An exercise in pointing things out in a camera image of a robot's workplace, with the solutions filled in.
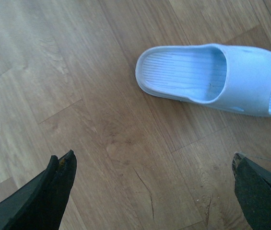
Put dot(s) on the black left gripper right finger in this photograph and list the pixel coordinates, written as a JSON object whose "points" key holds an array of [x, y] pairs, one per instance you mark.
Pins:
{"points": [[253, 191]]}

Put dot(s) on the light blue slipper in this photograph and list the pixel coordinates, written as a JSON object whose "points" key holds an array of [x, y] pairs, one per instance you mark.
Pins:
{"points": [[230, 78]]}

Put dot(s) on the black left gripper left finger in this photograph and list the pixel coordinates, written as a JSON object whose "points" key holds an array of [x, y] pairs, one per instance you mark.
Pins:
{"points": [[40, 204]]}

